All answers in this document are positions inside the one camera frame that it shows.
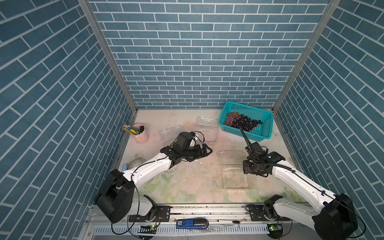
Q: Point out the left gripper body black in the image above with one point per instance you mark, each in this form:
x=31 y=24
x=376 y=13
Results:
x=191 y=153

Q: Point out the black marker pen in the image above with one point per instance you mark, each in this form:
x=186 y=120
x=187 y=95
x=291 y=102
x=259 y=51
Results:
x=229 y=221

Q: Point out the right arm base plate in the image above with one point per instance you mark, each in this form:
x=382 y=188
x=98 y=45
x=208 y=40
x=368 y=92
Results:
x=257 y=214

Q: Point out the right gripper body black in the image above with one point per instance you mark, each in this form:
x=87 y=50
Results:
x=250 y=166

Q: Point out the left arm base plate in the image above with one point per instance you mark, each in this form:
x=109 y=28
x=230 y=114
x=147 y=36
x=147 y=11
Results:
x=160 y=213

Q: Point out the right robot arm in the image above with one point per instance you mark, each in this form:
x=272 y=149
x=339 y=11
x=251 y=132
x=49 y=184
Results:
x=330 y=215

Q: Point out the dark purple grape bunch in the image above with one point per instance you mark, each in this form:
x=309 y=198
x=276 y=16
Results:
x=245 y=123

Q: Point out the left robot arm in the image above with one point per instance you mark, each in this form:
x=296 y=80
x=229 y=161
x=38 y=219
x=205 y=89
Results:
x=118 y=195

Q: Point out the coloured pens bundle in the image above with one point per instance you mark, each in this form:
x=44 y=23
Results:
x=130 y=129

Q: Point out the clear clamshell container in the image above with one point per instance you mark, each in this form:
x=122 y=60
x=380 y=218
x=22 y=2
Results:
x=167 y=136
x=209 y=127
x=233 y=177

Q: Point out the pink pen cup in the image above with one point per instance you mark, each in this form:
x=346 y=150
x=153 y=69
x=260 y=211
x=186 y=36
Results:
x=142 y=137

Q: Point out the blue black handheld device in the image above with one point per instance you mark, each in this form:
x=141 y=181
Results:
x=192 y=224

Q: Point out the aluminium front rail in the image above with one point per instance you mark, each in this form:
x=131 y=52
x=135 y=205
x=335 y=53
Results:
x=98 y=225

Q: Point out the teal plastic basket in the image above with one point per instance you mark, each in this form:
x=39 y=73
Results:
x=260 y=133

